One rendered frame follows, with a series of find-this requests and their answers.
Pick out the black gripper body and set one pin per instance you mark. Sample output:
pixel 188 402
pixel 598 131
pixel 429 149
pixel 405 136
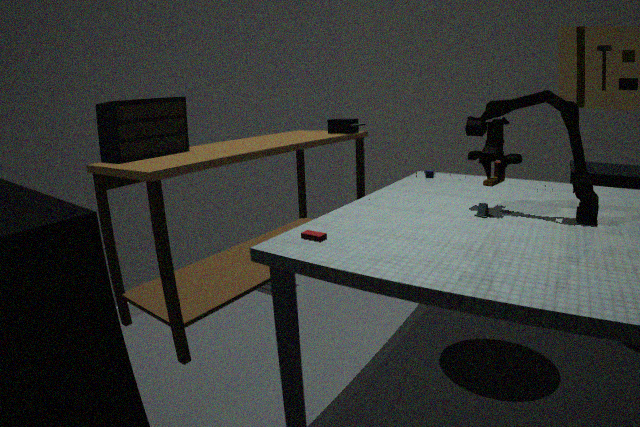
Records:
pixel 510 159

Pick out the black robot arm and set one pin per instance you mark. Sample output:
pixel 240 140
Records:
pixel 587 212

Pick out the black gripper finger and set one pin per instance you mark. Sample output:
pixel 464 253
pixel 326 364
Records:
pixel 501 170
pixel 487 166

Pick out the red rectangular block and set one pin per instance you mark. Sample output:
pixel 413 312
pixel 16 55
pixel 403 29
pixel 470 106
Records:
pixel 314 236

